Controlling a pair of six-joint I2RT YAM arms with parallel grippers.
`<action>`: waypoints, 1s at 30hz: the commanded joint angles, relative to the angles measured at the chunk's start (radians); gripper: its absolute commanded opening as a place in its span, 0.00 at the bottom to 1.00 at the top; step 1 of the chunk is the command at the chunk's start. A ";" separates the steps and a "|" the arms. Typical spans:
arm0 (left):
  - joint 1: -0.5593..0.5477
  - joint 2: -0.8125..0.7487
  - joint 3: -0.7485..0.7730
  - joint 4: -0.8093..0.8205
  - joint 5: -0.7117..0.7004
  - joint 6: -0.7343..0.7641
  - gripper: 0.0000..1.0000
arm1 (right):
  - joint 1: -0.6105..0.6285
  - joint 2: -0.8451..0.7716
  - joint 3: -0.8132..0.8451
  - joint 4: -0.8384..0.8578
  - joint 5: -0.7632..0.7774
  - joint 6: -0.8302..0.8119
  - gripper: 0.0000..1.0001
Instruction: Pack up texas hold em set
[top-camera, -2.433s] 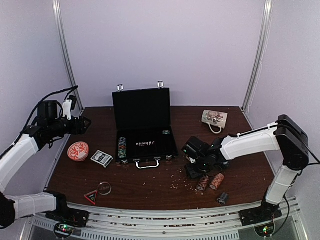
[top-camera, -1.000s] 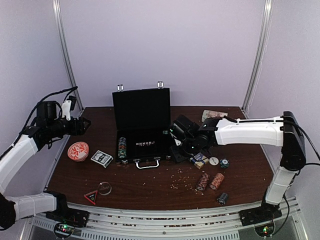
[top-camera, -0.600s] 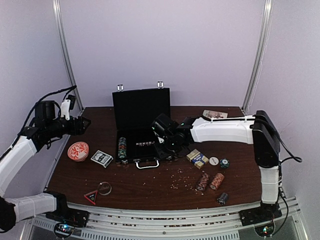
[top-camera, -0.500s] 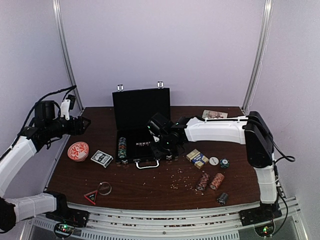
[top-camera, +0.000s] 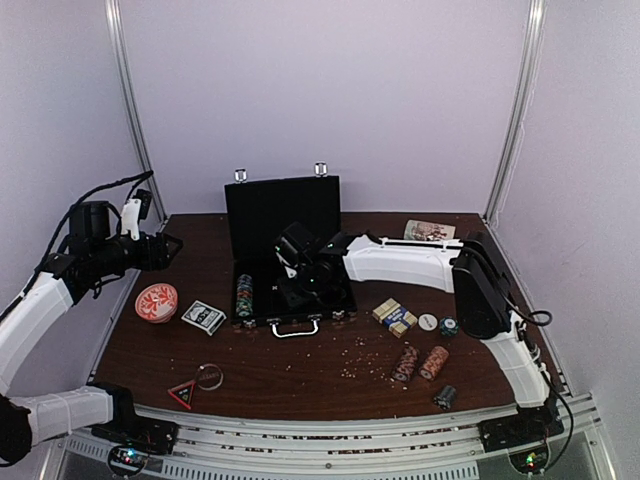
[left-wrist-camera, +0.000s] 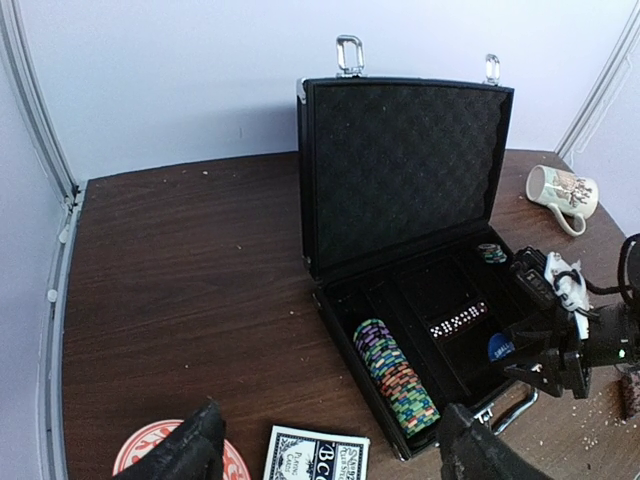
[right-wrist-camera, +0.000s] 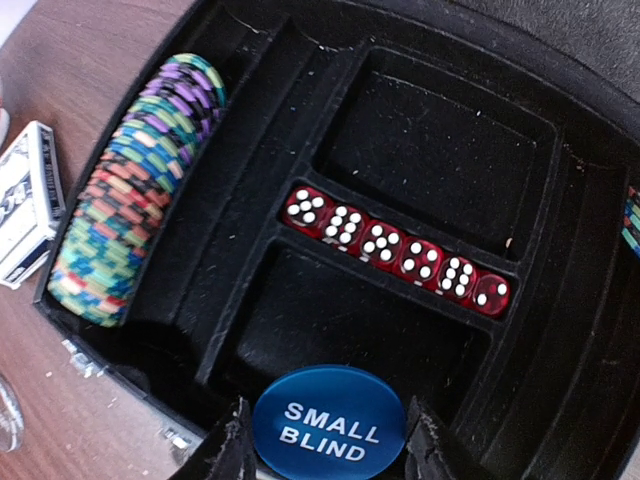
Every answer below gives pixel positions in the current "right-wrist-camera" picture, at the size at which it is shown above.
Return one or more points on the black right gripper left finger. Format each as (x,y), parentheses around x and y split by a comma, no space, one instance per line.
(228,450)

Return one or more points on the blue small blind button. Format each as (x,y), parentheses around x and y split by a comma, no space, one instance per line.
(329,422)

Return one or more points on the clear round button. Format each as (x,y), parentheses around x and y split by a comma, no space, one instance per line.
(11,418)

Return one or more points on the black poker set case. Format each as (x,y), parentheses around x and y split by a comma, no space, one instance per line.
(444,123)

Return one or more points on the blue white playing card box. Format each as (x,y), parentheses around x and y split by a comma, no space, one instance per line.
(32,203)

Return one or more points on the red white patterned bowl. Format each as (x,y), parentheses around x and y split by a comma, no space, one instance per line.
(4,125)

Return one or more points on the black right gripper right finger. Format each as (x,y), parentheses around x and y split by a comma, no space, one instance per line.
(434,453)

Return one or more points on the small poker chip stack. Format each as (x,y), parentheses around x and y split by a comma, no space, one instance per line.
(631,221)

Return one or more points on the red dice row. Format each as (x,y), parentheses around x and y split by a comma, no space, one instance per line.
(386,247)

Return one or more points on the multicolour poker chip row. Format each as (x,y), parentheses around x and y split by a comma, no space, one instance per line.
(123,205)

